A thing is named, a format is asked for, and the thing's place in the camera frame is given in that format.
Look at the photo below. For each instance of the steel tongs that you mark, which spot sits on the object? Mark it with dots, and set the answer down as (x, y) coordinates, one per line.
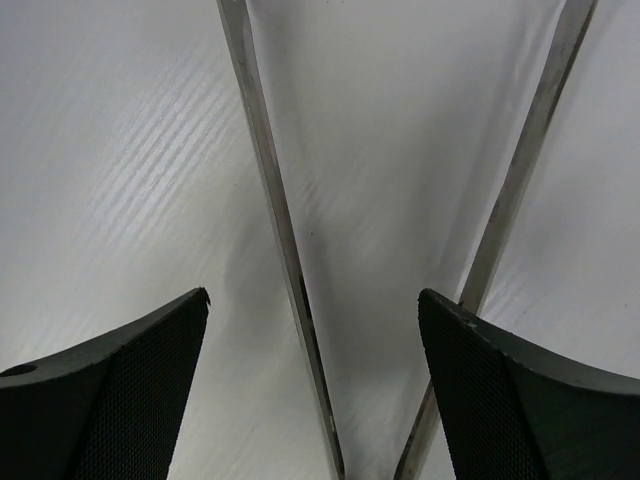
(571, 28)

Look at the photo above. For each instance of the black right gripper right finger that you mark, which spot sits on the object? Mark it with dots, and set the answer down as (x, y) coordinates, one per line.
(512, 409)

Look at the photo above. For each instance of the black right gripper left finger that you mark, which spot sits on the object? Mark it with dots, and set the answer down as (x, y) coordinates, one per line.
(108, 408)

